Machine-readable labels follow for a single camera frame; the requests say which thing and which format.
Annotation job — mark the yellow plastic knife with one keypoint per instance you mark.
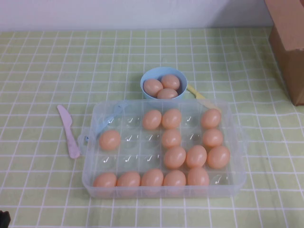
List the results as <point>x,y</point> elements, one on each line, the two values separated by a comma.
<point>196,93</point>

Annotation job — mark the brown cardboard box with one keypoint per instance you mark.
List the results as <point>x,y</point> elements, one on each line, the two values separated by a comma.
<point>288,35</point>

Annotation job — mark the light blue plastic knife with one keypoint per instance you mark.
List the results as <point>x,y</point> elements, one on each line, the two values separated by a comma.
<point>107,122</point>

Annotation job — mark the pink plastic knife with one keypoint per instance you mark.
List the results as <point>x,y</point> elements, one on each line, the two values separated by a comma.
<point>69,135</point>

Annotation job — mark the tan plastic egg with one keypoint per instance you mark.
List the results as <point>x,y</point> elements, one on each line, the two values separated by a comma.
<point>174,157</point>
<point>198,177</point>
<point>196,156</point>
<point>152,119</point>
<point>153,87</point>
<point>152,178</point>
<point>211,118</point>
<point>167,94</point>
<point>218,157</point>
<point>104,180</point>
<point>128,179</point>
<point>109,139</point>
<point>174,178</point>
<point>213,137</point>
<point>170,82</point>
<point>171,118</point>
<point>171,138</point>

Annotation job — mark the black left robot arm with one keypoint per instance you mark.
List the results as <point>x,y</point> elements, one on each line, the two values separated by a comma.
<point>4,219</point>

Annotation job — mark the clear plastic egg box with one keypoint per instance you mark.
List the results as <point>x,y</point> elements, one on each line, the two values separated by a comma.
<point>133,190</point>

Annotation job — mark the light blue bowl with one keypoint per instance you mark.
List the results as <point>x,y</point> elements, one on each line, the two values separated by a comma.
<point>152,72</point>

